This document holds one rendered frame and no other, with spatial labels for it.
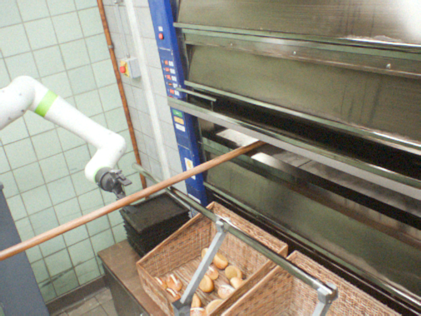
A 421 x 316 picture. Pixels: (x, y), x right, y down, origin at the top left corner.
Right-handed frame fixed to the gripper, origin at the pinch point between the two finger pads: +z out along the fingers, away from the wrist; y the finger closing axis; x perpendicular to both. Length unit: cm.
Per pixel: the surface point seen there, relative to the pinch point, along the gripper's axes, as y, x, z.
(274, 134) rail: -23, -39, 43
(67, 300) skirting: 115, 18, -122
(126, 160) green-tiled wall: 38, -44, -123
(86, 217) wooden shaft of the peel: -0.1, 18.3, 1.4
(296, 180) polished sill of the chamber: 3, -53, 34
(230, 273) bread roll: 57, -37, 0
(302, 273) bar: 2, -16, 76
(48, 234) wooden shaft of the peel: 0.0, 32.5, 1.6
